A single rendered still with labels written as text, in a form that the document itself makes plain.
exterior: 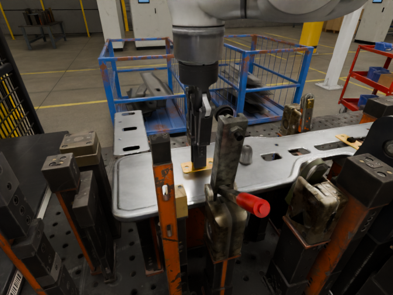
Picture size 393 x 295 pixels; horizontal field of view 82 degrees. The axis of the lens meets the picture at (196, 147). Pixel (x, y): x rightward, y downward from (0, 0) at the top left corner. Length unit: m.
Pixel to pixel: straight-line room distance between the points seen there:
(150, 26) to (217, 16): 7.84
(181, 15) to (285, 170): 0.41
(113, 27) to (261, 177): 7.79
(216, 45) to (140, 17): 7.79
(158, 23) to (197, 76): 7.86
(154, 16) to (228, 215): 7.98
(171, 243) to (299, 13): 0.41
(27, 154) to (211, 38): 0.52
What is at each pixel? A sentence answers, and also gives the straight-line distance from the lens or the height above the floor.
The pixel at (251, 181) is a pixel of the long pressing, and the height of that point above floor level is 1.00.
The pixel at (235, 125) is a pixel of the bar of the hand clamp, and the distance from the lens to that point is 0.31.
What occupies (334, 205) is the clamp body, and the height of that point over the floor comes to 1.06.
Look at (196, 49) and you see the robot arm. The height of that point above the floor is 1.28.
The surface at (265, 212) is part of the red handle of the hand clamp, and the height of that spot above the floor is 1.14.
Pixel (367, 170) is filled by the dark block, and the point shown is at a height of 1.12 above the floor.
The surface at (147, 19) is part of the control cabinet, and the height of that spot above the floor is 0.87.
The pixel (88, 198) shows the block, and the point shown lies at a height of 1.00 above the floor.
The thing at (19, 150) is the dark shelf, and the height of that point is 1.03.
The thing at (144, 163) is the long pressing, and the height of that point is 1.00.
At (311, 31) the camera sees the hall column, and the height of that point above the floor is 0.64.
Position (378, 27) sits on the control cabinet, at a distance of 11.05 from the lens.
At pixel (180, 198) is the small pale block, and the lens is 0.40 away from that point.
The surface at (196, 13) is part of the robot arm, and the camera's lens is 0.39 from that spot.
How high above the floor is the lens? 1.35
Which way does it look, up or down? 33 degrees down
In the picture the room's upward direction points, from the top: straight up
